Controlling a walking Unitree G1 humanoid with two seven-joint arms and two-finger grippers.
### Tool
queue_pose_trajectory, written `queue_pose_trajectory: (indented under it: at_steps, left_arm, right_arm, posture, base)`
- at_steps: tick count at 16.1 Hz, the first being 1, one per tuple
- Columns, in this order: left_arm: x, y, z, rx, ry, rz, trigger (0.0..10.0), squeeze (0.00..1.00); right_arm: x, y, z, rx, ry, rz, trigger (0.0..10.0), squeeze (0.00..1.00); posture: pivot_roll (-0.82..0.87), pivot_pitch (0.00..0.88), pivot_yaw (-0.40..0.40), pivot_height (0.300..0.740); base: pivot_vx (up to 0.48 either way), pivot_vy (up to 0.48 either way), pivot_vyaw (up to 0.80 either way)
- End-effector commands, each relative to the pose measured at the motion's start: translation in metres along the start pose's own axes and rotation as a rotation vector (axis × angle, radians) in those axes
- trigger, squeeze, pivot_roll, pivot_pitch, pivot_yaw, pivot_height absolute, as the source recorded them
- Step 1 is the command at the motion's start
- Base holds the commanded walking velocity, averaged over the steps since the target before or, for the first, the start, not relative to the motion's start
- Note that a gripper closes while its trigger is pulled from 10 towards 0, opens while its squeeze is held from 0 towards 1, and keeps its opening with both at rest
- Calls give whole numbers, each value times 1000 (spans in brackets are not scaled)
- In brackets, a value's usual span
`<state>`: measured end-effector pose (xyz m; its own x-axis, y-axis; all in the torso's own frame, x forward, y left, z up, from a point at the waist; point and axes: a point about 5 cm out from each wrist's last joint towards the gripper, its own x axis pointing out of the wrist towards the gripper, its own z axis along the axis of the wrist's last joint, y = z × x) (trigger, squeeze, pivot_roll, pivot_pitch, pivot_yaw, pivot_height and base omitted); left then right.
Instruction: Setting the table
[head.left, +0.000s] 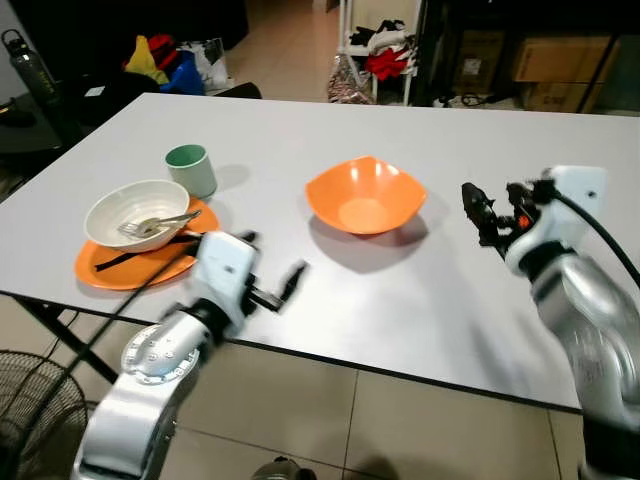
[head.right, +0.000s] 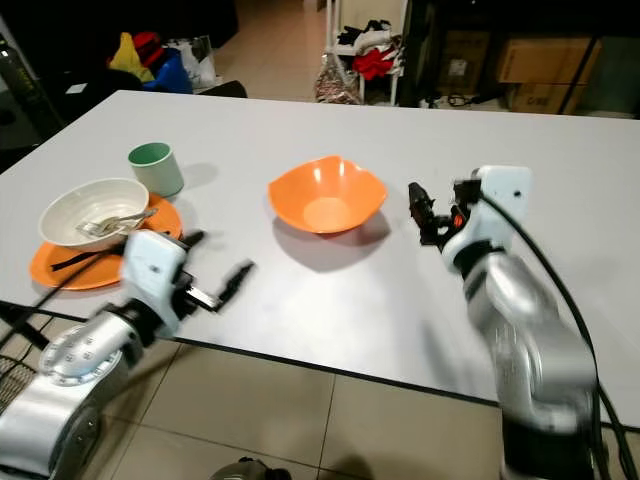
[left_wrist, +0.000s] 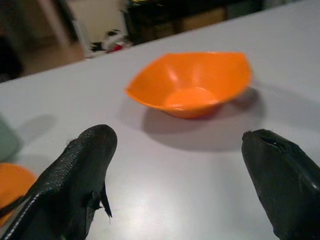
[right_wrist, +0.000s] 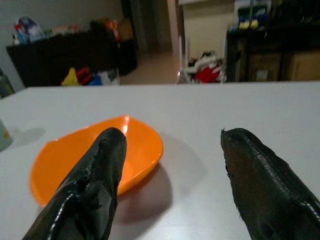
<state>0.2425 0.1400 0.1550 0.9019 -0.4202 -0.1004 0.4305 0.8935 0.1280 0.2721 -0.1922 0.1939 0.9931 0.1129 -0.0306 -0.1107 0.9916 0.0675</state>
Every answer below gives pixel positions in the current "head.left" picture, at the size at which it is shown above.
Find green cup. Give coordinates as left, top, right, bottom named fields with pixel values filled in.
left=164, top=143, right=219, bottom=200

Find silver metal fork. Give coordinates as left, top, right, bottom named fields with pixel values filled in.
left=117, top=210, right=202, bottom=240

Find orange bowl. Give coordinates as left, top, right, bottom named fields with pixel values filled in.
left=304, top=155, right=429, bottom=238

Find white bowl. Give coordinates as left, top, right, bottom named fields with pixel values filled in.
left=83, top=179, right=192, bottom=254

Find orange plate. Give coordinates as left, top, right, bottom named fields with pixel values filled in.
left=73, top=196, right=222, bottom=292

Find dark cardboard box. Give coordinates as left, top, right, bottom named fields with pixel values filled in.
left=449, top=29, right=508, bottom=98

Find wide cardboard box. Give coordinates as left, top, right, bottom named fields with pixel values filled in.
left=513, top=36, right=618, bottom=85

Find black shelf unit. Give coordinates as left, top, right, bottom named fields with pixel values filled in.
left=413, top=0, right=640, bottom=114

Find dark robot foot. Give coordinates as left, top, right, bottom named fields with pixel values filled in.
left=249, top=456, right=317, bottom=480

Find blue bag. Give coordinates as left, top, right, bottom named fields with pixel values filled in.
left=160, top=50, right=207, bottom=97

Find red garment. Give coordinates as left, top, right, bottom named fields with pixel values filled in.
left=364, top=44, right=412, bottom=82

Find white plastic bag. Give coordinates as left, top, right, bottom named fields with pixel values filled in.
left=180, top=38, right=236, bottom=93

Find patterned bag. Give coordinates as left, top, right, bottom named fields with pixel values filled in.
left=327, top=54, right=378, bottom=106

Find black chair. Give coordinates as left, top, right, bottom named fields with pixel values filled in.
left=58, top=68, right=264, bottom=136

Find red cloth bundle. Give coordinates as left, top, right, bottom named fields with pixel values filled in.
left=148, top=33, right=182, bottom=73

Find yellow cloth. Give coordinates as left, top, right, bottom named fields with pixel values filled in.
left=123, top=35, right=171, bottom=87

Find white metal rack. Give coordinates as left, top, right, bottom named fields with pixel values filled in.
left=337, top=0, right=419, bottom=107

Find dark water bottle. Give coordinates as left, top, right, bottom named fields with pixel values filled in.
left=0, top=28, right=63, bottom=109

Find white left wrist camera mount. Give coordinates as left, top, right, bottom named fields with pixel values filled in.
left=190, top=231, right=262, bottom=324

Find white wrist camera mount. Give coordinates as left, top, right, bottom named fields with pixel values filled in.
left=190, top=231, right=262, bottom=324
left=504, top=165, right=609, bottom=278

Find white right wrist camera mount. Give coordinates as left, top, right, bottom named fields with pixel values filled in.
left=504, top=165, right=609, bottom=278

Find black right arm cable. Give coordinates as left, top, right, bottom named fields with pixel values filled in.
left=545, top=190, right=640, bottom=289

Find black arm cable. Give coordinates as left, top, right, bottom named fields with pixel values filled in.
left=0, top=243, right=201, bottom=446
left=545, top=190, right=640, bottom=289

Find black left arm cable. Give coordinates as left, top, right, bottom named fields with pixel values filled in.
left=0, top=243, right=201, bottom=446

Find black table leg frame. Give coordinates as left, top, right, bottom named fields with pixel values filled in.
left=12, top=293, right=119, bottom=381

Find black wire fan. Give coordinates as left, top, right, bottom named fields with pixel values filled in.
left=0, top=349, right=92, bottom=480

